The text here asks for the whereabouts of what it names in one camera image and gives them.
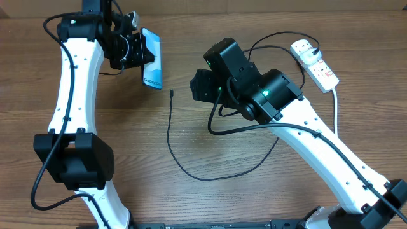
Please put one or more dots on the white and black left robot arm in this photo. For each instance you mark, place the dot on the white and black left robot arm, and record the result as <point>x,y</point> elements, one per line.
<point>71,151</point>

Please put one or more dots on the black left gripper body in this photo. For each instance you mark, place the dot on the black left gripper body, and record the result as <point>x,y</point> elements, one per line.
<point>128,53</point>

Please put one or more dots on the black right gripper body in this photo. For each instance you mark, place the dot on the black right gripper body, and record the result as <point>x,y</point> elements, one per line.
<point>210,85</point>

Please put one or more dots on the white charger plug adapter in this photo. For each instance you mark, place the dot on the white charger plug adapter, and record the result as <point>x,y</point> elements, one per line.
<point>311,56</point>

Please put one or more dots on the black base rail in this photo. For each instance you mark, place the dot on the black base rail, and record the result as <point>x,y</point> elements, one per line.
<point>273,224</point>

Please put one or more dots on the Samsung Galaxy smartphone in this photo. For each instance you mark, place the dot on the Samsung Galaxy smartphone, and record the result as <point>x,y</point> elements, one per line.
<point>152,69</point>

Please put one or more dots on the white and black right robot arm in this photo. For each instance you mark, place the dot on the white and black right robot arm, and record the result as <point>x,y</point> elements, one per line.
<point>366,199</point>

